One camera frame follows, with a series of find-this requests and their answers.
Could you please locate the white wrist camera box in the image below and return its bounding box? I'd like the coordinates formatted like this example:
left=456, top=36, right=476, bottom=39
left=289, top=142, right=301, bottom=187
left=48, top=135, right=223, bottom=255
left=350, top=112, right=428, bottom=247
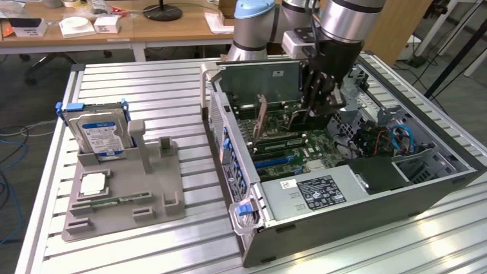
left=281, top=28, right=319, bottom=58

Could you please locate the black office chair base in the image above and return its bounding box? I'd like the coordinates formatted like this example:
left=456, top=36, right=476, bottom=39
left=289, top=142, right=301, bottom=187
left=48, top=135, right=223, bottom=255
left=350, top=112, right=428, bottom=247
left=20, top=51, right=113, bottom=86

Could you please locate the black floor pedal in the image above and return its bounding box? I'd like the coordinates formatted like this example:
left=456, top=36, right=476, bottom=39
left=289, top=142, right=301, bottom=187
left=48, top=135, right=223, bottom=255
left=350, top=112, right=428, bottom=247
left=407, top=55, right=430, bottom=69

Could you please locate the brown cardboard box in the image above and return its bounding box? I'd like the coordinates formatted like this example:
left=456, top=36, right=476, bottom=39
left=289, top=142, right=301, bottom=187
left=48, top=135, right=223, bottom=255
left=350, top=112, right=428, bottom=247
left=219, top=0, right=239, bottom=19

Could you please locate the white box with black lid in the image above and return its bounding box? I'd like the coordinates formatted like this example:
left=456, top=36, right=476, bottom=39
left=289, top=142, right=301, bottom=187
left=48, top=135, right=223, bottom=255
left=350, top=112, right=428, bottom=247
left=7, top=17, right=49, bottom=37

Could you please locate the blue floor cable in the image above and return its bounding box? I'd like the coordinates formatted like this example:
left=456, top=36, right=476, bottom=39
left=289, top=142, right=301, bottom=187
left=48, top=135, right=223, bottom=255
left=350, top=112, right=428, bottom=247
left=0, top=136, right=29, bottom=245

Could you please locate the blue disk wire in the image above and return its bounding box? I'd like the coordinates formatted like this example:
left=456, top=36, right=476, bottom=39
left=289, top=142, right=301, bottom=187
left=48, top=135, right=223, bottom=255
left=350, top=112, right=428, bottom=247
left=391, top=124, right=419, bottom=154

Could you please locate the green motherboard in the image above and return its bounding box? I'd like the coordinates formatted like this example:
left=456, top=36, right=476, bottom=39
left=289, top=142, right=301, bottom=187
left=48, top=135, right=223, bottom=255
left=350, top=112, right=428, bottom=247
left=228, top=95, right=346, bottom=182

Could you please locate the white square dish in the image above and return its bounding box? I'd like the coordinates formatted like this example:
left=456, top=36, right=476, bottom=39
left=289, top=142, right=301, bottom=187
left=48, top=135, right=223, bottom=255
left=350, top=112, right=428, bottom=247
left=59, top=16, right=97, bottom=39

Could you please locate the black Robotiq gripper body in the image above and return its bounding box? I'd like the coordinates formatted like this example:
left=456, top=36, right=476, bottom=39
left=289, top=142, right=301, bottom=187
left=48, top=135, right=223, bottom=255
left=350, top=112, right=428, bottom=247
left=303, top=38, right=363, bottom=86

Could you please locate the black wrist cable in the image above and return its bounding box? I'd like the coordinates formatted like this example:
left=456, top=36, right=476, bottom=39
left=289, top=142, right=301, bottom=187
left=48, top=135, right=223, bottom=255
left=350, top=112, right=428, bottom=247
left=304, top=0, right=325, bottom=57

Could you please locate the grey plastic parts rack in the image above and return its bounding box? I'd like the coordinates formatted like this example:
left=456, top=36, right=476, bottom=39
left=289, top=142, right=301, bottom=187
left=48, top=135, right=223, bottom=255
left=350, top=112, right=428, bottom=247
left=60, top=119, right=187, bottom=243

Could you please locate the wooden cabinet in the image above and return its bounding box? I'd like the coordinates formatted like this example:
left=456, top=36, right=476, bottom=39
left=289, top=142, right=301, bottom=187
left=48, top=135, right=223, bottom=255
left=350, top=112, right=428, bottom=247
left=359, top=0, right=435, bottom=62

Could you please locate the white paper booklet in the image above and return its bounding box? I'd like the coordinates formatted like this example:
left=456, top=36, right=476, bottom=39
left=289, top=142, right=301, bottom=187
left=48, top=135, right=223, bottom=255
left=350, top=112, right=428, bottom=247
left=204, top=11, right=236, bottom=35

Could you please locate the clear plastic bag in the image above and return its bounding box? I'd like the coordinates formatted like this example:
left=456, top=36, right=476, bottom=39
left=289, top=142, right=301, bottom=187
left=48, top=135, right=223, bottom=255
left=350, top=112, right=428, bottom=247
left=85, top=0, right=115, bottom=15

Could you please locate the open grey PC case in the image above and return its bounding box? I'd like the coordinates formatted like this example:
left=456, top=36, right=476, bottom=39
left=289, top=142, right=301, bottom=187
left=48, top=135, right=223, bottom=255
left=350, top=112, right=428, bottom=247
left=199, top=51, right=479, bottom=268

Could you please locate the grey power supply unit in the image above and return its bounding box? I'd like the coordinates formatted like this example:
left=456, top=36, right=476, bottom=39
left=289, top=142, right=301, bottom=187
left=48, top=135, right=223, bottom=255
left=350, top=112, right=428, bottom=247
left=260, top=165, right=372, bottom=222

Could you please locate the metal drive cage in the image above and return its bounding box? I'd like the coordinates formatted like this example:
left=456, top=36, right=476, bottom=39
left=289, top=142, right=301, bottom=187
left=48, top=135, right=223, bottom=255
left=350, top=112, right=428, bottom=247
left=328, top=67, right=382, bottom=138

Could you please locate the wooden desk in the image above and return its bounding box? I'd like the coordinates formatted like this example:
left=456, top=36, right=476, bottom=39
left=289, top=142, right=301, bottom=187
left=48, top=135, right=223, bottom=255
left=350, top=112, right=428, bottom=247
left=0, top=0, right=343, bottom=55

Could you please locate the blue case release latch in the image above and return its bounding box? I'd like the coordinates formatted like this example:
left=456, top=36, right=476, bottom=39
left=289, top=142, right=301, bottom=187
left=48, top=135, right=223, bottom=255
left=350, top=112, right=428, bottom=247
left=235, top=204, right=253, bottom=219

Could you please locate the green RAM stick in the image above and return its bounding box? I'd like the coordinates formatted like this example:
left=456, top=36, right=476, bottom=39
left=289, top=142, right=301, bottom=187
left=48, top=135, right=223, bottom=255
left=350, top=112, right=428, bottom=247
left=72, top=194, right=151, bottom=209

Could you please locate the white labelled box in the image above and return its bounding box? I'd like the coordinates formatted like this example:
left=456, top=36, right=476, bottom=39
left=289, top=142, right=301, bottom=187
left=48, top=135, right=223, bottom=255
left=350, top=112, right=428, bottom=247
left=93, top=15, right=123, bottom=34

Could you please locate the blue expansion slot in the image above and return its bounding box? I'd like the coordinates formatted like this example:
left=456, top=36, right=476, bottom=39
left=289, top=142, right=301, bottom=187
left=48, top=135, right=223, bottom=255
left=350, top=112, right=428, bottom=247
left=253, top=156, right=295, bottom=169

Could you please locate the black slanted pole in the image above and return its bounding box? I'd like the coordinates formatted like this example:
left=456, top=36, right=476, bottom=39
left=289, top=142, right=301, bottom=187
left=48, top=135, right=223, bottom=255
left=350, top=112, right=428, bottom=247
left=424, top=17, right=487, bottom=98

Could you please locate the black lamp base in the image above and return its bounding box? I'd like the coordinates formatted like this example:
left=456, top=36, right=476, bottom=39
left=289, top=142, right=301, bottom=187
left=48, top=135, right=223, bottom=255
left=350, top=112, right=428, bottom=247
left=143, top=0, right=184, bottom=22

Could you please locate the orange box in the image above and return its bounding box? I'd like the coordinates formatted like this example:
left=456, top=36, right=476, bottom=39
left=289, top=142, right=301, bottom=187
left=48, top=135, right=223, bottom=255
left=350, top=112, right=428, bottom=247
left=0, top=19, right=15, bottom=41

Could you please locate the hard disk with blue carrier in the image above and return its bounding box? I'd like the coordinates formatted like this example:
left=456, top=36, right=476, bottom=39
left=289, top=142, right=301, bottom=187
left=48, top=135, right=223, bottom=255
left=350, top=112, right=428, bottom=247
left=53, top=98, right=132, bottom=164

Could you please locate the silver CPU chip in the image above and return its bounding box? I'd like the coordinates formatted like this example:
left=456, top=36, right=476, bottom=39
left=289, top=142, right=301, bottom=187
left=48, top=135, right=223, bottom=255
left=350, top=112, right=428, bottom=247
left=79, top=174, right=107, bottom=196

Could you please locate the metal disk bay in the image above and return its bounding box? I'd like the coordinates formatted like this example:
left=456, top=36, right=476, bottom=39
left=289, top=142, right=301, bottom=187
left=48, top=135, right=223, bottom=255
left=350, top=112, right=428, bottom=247
left=391, top=147, right=459, bottom=186

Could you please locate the black Nvidia graphics card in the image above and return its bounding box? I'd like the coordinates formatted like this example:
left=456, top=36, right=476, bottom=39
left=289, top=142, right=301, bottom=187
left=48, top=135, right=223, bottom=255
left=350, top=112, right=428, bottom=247
left=252, top=93, right=331, bottom=145

